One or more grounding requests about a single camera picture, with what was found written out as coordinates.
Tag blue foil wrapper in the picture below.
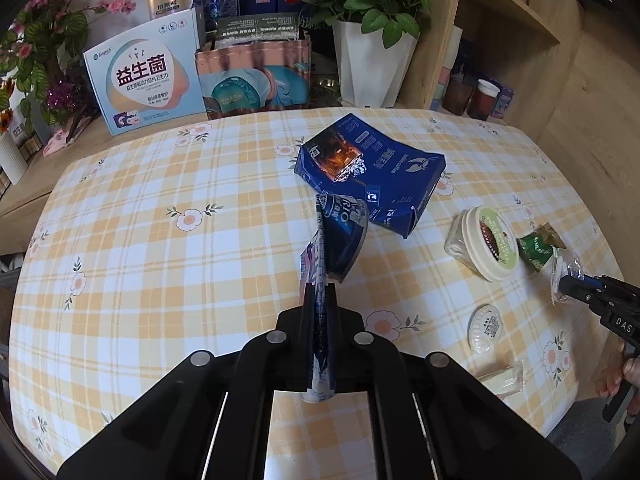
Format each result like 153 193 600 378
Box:
299 192 369 403

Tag person right hand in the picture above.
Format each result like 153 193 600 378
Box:
594 341 639 399

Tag clear plastic screw bag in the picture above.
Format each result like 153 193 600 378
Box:
550 247 584 304

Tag green gold snack wrapper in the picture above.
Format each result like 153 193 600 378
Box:
516 222 566 272

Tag white napkin packet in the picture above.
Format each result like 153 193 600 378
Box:
476 361 524 399

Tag small round clear lid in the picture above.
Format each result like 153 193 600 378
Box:
468 304 503 354

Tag yogurt cup lid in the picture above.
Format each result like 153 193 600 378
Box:
444 205 520 283

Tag small blue box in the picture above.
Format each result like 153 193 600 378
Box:
491 86 514 119

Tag red paper cup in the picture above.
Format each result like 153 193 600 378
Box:
466 79 501 120

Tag wooden shelf unit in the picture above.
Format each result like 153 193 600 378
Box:
399 0 586 141

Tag brown glass cup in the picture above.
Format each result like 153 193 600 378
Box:
442 74 477 116

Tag stacked pastel cups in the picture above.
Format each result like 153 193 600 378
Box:
430 26 463 110

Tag dark blue carton box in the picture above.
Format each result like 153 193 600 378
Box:
294 113 446 237

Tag white plant pot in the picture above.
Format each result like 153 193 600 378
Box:
333 22 418 108

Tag teal pink gift box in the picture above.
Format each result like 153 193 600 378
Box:
195 39 311 119

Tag white blue probiotic box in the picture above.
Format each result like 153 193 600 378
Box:
84 8 205 136

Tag pink blossom plant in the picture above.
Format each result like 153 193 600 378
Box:
1 0 136 134

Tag dark book box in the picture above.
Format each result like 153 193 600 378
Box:
215 12 300 49

